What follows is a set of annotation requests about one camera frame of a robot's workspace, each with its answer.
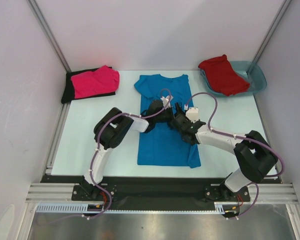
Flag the blue t shirt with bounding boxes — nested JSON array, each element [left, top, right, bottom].
[[134, 74, 201, 168]]

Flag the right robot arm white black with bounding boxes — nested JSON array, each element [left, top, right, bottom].
[[168, 103, 278, 201]]

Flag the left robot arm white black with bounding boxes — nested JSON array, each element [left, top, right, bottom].
[[79, 95, 173, 200]]

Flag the red t shirt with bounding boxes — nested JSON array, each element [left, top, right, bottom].
[[198, 54, 250, 97]]

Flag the pink folded t shirt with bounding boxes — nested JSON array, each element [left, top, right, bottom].
[[70, 65, 120, 100]]

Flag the teal plastic basin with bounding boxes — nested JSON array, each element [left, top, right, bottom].
[[199, 60, 268, 98]]

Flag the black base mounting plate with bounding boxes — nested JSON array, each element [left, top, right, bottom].
[[39, 174, 283, 211]]

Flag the black folded t shirt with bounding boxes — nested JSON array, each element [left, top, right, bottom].
[[61, 67, 115, 104]]

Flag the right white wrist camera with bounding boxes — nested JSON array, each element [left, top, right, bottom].
[[184, 105, 199, 123]]

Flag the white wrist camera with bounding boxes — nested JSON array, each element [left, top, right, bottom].
[[184, 105, 199, 123], [160, 95, 173, 109]]

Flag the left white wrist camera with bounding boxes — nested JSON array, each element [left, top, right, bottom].
[[160, 95, 173, 109]]

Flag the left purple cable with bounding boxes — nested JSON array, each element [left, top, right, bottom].
[[89, 87, 172, 222]]

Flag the purple cable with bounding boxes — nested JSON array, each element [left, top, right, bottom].
[[184, 91, 286, 221], [89, 87, 172, 222]]

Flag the white slotted cable duct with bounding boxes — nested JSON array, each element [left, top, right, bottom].
[[36, 203, 236, 215]]

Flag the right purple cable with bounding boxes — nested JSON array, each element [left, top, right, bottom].
[[184, 91, 286, 221]]

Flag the right aluminium corner post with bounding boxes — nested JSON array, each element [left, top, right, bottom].
[[252, 0, 294, 64]]

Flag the aluminium corner post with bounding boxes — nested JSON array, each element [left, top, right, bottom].
[[26, 0, 71, 73], [252, 0, 294, 64]]

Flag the left aluminium corner post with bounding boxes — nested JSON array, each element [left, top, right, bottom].
[[26, 0, 71, 73]]

